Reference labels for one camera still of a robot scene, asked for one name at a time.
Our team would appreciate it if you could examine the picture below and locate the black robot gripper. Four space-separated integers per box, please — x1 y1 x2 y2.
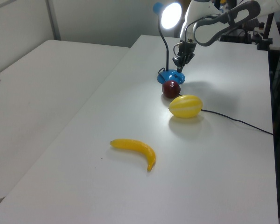
172 39 197 73

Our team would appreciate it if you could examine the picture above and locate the blue gooseneck desk lamp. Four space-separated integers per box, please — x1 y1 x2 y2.
152 2 186 85

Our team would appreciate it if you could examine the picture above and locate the red toy apple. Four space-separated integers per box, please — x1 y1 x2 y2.
161 80 182 99

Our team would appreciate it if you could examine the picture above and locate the yellow striped toy melon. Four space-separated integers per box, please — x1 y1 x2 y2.
168 94 203 119

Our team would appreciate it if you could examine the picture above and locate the dark background equipment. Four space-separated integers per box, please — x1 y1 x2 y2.
219 18 259 44

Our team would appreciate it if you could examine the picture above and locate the yellow toy banana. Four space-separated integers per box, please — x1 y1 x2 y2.
109 138 157 172

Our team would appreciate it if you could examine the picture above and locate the white adjacent table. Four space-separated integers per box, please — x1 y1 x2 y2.
0 39 131 203

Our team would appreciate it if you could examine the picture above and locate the black lamp power cable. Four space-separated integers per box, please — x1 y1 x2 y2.
157 67 274 136

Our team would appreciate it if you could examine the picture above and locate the black camera stand pole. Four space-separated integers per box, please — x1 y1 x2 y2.
256 12 275 51

